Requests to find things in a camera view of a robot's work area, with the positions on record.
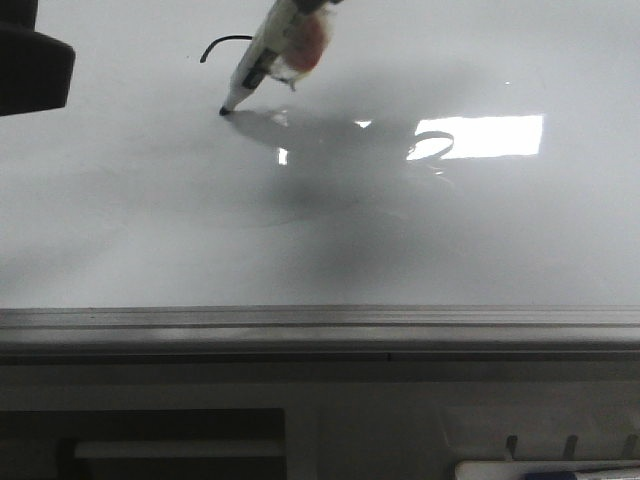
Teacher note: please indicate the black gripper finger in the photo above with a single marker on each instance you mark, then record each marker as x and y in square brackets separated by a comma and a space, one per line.
[36, 69]

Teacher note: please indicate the white black whiteboard marker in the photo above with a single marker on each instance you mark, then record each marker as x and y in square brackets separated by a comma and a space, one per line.
[270, 40]

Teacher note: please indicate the red magnet taped to marker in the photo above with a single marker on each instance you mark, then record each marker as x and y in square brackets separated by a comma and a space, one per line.
[305, 48]

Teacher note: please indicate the white whiteboard surface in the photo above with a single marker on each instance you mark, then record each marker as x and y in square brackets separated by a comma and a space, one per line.
[442, 153]

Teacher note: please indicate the grey marker tray with hooks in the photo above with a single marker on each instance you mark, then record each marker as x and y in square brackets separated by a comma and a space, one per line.
[508, 442]

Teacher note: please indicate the grey aluminium whiteboard frame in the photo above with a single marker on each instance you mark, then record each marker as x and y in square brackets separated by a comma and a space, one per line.
[43, 335]

